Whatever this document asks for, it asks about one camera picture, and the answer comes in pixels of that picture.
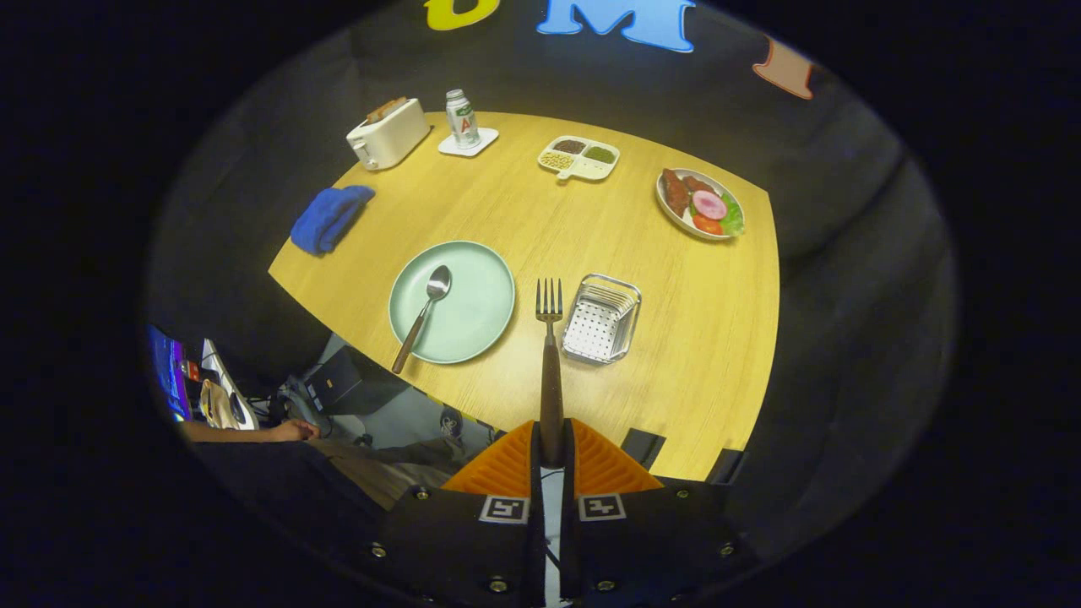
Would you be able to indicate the pale green plate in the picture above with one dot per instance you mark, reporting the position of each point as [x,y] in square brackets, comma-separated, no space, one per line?
[473,312]

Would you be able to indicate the white toaster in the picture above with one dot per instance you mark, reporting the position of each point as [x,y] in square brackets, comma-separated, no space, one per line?
[393,139]

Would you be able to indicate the white divided dish with grains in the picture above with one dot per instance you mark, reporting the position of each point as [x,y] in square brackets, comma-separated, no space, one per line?
[583,167]

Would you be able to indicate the black table bracket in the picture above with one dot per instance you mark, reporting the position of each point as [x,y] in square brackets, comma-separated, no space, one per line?
[642,447]
[726,466]

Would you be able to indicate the black backdrop cloth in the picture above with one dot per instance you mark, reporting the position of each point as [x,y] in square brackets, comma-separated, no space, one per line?
[844,295]

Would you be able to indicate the toasted bread slice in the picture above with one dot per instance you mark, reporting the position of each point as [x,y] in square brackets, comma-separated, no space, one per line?
[380,111]
[395,104]

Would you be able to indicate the red tomato slice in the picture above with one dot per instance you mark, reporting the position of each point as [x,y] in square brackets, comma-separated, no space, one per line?
[707,225]

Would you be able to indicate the green lettuce leaf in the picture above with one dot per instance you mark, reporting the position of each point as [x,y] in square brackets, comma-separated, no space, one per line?
[733,218]

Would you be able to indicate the lit blue screen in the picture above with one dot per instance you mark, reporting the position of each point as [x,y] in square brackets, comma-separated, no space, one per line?
[171,376]

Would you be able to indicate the grilled meat pieces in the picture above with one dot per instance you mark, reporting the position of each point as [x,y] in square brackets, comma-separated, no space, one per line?
[676,192]

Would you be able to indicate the white flat device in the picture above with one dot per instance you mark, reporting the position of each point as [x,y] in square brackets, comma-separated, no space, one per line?
[224,388]

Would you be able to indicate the blue folded towel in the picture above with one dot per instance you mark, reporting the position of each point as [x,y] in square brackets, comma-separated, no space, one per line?
[325,219]

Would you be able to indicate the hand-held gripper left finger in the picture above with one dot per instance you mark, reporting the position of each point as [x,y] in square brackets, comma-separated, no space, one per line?
[464,549]

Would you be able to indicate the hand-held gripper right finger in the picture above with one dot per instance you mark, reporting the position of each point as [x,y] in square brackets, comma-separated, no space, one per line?
[642,549]

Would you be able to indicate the white plate of food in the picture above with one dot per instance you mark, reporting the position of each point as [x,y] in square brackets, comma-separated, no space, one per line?
[676,221]

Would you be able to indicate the white square coaster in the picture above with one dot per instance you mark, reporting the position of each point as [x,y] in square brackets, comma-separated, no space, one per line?
[486,139]

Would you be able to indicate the pink round food slice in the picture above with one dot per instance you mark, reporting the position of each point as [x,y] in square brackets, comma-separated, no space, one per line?
[709,205]

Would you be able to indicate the black box under table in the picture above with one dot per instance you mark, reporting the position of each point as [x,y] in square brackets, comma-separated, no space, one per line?
[338,384]

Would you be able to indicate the white drink bottle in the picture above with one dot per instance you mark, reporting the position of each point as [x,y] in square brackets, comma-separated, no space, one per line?
[462,122]

